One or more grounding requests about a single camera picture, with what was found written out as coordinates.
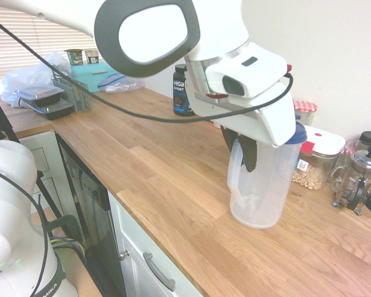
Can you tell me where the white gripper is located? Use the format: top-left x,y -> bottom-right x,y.
185,77 -> 298,174

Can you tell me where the clear pitcher with blue lid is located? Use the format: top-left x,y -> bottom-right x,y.
227,116 -> 307,230

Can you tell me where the black protein powder tub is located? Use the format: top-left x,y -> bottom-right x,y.
172,64 -> 196,118

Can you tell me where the tall jar red checkered lid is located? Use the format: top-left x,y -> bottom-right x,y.
292,100 -> 318,126

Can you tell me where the cereal container white red lid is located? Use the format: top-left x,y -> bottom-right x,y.
290,125 -> 347,191

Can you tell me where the clear glass jar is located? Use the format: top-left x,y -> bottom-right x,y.
343,139 -> 370,156

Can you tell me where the glass and steel French press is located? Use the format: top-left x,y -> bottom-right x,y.
330,144 -> 371,216

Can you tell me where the clear zip bag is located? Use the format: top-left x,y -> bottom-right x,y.
97,73 -> 146,93

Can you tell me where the white kitchen drawer front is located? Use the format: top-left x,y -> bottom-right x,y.
106,190 -> 205,297

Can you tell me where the black dishwasher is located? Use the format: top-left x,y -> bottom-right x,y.
55,132 -> 127,297

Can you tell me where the grey cutlery basket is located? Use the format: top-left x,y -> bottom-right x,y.
51,64 -> 92,113

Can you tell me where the teal box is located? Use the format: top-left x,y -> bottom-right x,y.
70,60 -> 118,93

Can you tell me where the brown yogurt cup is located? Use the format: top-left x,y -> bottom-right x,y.
84,48 -> 100,65

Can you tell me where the dark green clamp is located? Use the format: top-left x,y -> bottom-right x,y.
45,215 -> 84,245

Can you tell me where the green yogurt cup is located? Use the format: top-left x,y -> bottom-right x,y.
64,48 -> 83,66

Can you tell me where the black takeout container clear lid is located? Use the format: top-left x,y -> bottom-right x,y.
23,98 -> 75,121
12,85 -> 64,108

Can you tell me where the white panelled cabinet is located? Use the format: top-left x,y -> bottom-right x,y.
18,131 -> 84,248

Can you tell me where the white plastic bag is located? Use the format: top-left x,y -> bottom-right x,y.
0,51 -> 72,108

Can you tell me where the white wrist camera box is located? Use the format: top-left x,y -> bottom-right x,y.
203,42 -> 288,100

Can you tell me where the metal drawer handle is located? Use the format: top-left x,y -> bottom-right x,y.
142,252 -> 177,291

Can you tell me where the coloured wire bundle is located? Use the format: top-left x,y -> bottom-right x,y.
49,236 -> 89,264

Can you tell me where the black camera stand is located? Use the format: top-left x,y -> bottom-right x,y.
0,86 -> 64,219

